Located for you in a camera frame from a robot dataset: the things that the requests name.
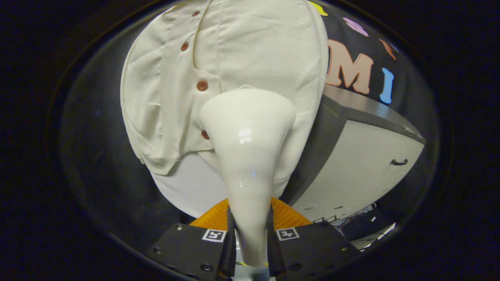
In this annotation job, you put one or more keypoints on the white cabinet with grey top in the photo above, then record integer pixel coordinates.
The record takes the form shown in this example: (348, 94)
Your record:
(363, 156)

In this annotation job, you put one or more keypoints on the white garment steamer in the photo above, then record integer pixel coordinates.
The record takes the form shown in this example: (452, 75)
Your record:
(246, 148)

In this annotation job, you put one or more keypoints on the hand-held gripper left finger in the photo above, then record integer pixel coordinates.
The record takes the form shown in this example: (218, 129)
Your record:
(230, 253)

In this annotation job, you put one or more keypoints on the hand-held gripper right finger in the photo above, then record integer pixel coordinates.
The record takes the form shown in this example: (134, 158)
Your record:
(272, 253)

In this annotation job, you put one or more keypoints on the cream button shirt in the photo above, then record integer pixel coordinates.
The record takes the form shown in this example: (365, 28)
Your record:
(254, 47)

